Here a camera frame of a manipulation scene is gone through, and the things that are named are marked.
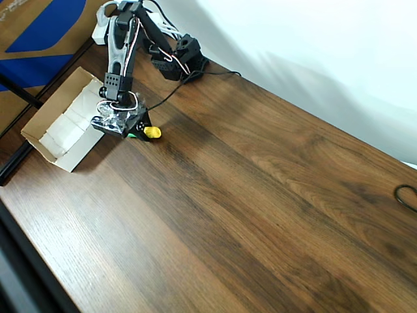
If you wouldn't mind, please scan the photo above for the black metal pole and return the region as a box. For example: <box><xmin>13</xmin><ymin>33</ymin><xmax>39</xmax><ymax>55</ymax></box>
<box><xmin>0</xmin><ymin>74</ymin><xmax>44</xmax><ymax>108</ymax></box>

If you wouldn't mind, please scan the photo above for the white cardboard box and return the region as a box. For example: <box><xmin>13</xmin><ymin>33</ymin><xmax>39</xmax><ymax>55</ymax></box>
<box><xmin>20</xmin><ymin>67</ymin><xmax>105</xmax><ymax>173</ymax></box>

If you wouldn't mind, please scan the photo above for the white power strip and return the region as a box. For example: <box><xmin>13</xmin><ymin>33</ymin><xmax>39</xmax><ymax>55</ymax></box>
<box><xmin>92</xmin><ymin>8</ymin><xmax>170</xmax><ymax>46</ymax></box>

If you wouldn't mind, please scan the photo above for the large brown blue-printed carton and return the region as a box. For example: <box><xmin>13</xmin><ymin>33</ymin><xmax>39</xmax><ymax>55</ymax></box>
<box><xmin>0</xmin><ymin>0</ymin><xmax>102</xmax><ymax>138</ymax></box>

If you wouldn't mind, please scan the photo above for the yellow and green small object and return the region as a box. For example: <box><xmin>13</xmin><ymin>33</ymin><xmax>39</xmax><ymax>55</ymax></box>
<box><xmin>126</xmin><ymin>126</ymin><xmax>162</xmax><ymax>141</ymax></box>

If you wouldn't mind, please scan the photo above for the plastic-wrapped black wrist camera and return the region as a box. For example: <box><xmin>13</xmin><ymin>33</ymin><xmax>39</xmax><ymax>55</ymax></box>
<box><xmin>90</xmin><ymin>99</ymin><xmax>146</xmax><ymax>135</ymax></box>

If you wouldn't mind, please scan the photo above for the black camera cable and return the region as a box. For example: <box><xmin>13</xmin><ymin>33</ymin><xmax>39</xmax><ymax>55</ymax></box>
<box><xmin>146</xmin><ymin>70</ymin><xmax>242</xmax><ymax>112</ymax></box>

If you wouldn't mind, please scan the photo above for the black cable loop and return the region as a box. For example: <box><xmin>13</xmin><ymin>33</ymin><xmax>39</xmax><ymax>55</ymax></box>
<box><xmin>395</xmin><ymin>185</ymin><xmax>417</xmax><ymax>213</ymax></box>

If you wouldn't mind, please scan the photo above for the red white servo wire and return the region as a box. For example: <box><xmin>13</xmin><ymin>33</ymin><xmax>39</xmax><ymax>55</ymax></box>
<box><xmin>96</xmin><ymin>18</ymin><xmax>192</xmax><ymax>113</ymax></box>

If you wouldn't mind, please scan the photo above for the black metal base bar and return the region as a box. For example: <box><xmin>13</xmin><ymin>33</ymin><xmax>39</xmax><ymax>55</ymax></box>
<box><xmin>0</xmin><ymin>142</ymin><xmax>35</xmax><ymax>187</ymax></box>

